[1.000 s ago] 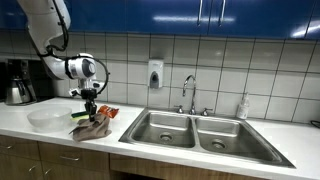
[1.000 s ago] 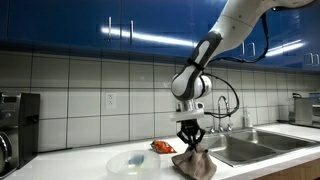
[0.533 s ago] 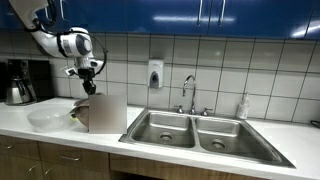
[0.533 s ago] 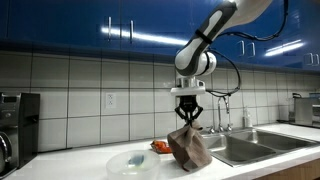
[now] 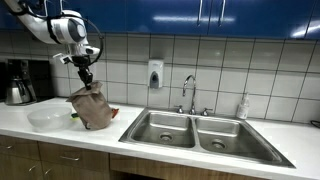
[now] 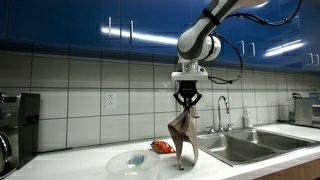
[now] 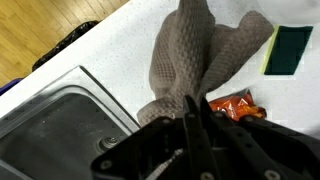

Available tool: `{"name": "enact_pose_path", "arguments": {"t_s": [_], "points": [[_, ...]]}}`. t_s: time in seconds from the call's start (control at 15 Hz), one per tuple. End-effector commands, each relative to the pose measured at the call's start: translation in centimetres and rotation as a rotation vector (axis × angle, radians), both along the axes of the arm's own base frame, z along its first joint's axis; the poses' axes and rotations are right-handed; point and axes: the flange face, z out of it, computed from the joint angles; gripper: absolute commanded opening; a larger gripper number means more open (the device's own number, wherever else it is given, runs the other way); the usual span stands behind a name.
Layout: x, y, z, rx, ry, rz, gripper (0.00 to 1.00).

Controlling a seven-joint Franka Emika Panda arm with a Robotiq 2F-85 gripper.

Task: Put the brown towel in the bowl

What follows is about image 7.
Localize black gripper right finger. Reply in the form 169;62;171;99
199;96;320;180

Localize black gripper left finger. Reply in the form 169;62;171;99
91;95;222;180

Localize brown waffle towel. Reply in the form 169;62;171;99
136;0;275;127

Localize orange snack packet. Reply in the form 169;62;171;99
208;90;268;122

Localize green yellow sponge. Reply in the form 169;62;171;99
260;24;315;76

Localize stainless steel double sink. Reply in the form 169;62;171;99
0;65;141;180

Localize black trash bag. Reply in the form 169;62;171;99
31;20;101;72

